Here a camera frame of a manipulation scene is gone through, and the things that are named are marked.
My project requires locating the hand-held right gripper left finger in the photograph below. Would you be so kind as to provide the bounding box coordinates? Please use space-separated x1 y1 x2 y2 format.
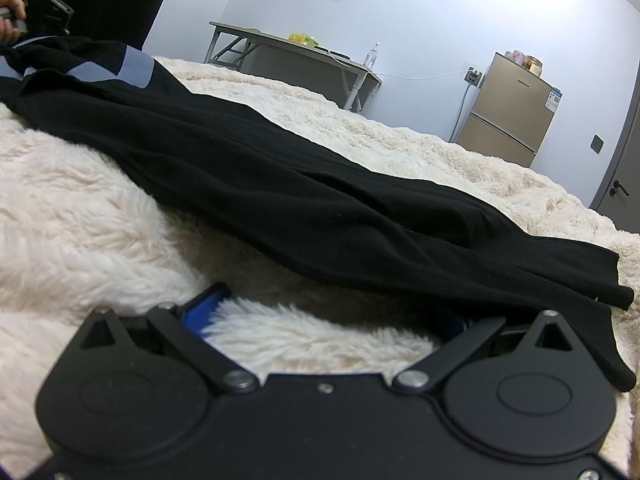
75 282 261 393

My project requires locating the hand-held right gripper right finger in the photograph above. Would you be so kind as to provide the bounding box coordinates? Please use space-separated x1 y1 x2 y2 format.
392 307 576 392

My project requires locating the black and blue-grey garment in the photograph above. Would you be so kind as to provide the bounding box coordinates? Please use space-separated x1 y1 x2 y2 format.
0 35 637 394

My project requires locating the person's left hand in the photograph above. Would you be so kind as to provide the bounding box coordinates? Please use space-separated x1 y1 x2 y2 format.
0 0 27 44

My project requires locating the person's dark clothing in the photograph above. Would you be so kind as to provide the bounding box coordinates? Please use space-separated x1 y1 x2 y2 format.
0 0 182 52

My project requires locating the cream fluffy blanket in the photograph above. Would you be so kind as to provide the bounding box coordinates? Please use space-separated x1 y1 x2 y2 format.
0 55 640 480

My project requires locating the gold two-door fridge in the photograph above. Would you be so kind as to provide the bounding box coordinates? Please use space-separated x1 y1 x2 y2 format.
452 51 564 170

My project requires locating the grey door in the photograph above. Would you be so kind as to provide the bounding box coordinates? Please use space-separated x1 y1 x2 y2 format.
589 102 640 239

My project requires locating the grey folding table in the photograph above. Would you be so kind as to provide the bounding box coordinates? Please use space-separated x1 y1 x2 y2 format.
204 21 384 114

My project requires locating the grey power cable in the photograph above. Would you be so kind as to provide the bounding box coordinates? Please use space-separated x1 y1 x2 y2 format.
449 82 474 144

